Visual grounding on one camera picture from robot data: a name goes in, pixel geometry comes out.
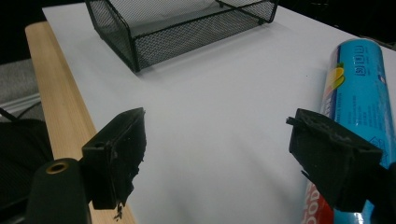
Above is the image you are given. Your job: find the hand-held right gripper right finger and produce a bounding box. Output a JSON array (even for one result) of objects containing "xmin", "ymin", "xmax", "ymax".
[{"xmin": 286, "ymin": 107, "xmax": 384, "ymax": 214}]

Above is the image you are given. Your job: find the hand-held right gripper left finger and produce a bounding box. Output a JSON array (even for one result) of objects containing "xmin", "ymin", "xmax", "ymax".
[{"xmin": 81, "ymin": 106, "xmax": 148, "ymax": 211}]

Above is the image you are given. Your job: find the blue plastic wrap roll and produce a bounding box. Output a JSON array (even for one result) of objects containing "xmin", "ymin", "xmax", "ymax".
[{"xmin": 301, "ymin": 38, "xmax": 396, "ymax": 224}]

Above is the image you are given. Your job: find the black mesh wire basket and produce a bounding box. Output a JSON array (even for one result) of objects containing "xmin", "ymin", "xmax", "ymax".
[{"xmin": 84, "ymin": 0, "xmax": 280, "ymax": 74}]

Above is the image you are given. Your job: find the black mesh chair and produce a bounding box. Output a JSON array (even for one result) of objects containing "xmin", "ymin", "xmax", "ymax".
[{"xmin": 0, "ymin": 106, "xmax": 55, "ymax": 216}]

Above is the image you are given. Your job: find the white table mat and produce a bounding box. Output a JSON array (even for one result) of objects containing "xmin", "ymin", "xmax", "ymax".
[{"xmin": 41, "ymin": 3, "xmax": 396, "ymax": 224}]

